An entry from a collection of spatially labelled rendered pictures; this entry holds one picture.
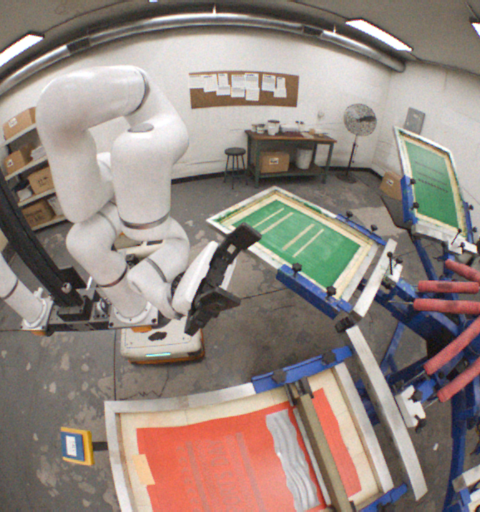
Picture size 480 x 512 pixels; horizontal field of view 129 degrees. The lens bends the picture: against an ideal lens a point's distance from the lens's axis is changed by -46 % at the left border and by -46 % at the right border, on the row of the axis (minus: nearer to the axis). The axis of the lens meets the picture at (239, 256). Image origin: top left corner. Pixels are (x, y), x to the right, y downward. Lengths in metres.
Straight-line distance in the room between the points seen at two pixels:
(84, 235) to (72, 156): 0.16
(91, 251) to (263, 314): 1.62
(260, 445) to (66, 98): 0.81
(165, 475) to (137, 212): 0.70
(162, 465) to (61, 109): 0.80
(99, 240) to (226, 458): 0.65
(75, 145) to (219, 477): 0.80
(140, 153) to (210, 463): 0.73
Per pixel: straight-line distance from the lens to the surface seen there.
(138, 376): 1.85
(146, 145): 0.26
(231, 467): 0.71
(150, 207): 0.29
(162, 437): 0.73
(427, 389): 0.87
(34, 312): 0.86
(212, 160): 3.86
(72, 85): 0.27
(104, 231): 0.45
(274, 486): 0.73
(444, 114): 4.81
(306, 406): 0.61
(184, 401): 0.67
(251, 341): 1.76
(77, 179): 0.36
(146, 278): 0.42
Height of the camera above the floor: 1.64
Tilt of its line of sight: 46 degrees down
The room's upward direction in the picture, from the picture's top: straight up
